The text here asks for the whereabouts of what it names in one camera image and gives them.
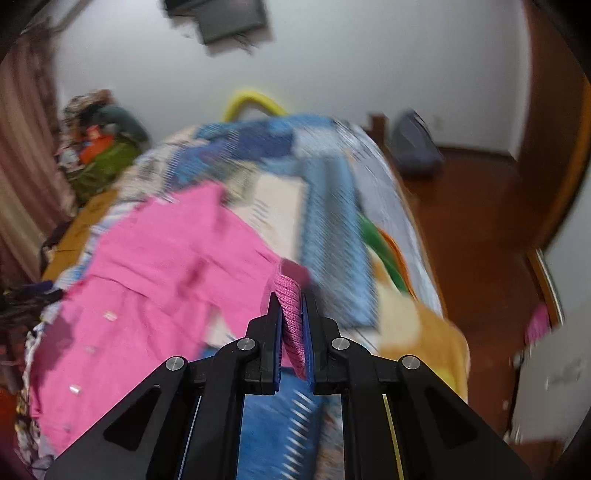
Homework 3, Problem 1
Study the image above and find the brown wooden door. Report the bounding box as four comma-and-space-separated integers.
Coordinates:
517, 0, 591, 252

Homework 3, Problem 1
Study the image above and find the white cabinet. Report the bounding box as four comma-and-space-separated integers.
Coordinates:
507, 203, 591, 446

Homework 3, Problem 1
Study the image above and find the blue patchwork printed blanket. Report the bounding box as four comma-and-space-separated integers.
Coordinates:
14, 113, 471, 480

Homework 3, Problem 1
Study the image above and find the orange hoop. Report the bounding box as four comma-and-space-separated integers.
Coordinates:
378, 226, 416, 296

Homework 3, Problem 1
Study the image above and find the pink knit cardigan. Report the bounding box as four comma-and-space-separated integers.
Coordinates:
28, 180, 315, 455

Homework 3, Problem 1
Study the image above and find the brown cardboard piece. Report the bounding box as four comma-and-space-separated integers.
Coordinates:
41, 188, 120, 281

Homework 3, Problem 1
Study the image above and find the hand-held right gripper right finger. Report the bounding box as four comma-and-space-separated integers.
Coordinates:
301, 291, 547, 480

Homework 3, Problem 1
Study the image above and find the green hoop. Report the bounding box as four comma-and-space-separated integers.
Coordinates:
359, 213, 409, 294

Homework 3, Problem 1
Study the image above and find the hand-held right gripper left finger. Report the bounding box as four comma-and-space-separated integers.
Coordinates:
45, 292, 284, 480

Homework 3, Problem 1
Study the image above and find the striped pink curtain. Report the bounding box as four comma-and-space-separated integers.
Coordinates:
0, 32, 77, 282

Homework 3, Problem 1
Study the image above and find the grey bag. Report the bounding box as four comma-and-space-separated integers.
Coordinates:
392, 110, 445, 178

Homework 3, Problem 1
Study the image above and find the yellow hoop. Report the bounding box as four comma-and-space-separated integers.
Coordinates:
223, 90, 289, 123

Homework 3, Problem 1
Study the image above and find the pile of colourful clothes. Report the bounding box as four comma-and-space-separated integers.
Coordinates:
58, 89, 151, 204

